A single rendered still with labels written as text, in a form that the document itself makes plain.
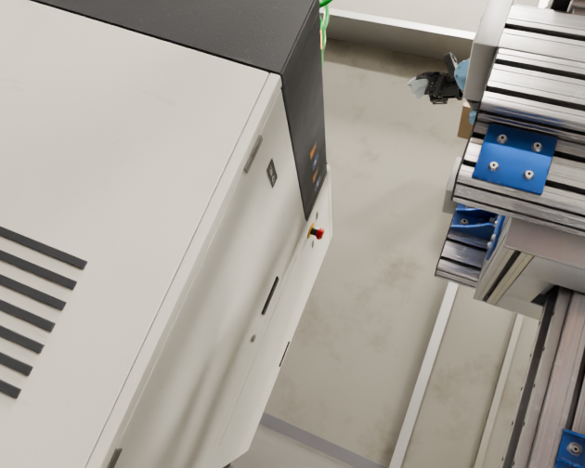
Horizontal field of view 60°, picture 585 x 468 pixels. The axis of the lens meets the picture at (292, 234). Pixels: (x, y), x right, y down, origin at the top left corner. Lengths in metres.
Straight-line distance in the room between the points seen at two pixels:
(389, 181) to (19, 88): 3.35
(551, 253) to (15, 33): 0.89
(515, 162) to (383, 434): 3.02
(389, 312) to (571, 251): 2.93
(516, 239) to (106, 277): 0.58
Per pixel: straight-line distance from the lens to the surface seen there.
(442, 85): 1.79
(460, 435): 3.64
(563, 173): 0.76
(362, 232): 3.86
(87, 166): 0.80
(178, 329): 0.74
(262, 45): 0.83
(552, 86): 0.77
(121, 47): 0.89
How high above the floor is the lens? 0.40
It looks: 14 degrees up
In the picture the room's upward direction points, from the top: 23 degrees clockwise
